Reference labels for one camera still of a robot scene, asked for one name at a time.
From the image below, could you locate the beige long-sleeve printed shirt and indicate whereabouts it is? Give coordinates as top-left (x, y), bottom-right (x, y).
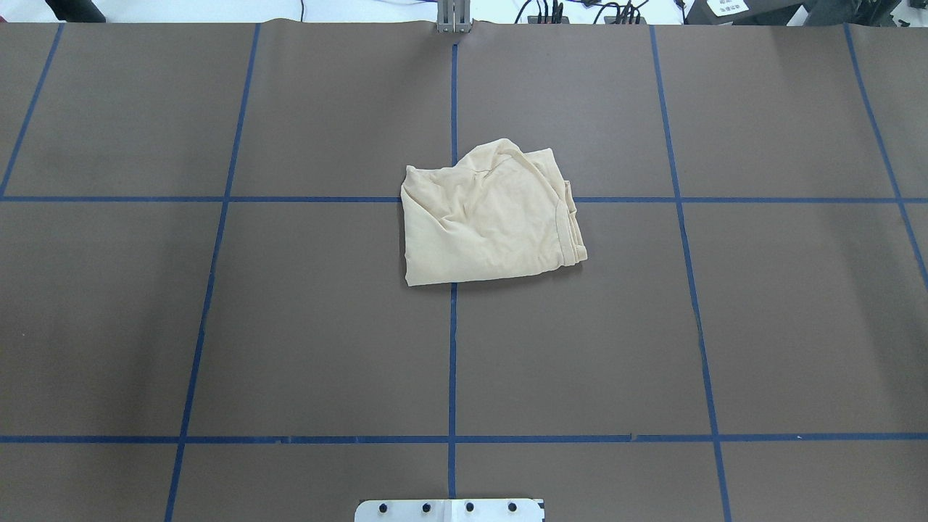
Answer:
top-left (399, 138), bottom-right (589, 286)

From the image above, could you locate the grey aluminium camera post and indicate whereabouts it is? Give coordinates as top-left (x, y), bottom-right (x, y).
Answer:
top-left (435, 0), bottom-right (473, 33)

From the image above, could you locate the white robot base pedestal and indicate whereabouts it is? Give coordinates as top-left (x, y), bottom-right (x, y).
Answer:
top-left (354, 498), bottom-right (546, 521)

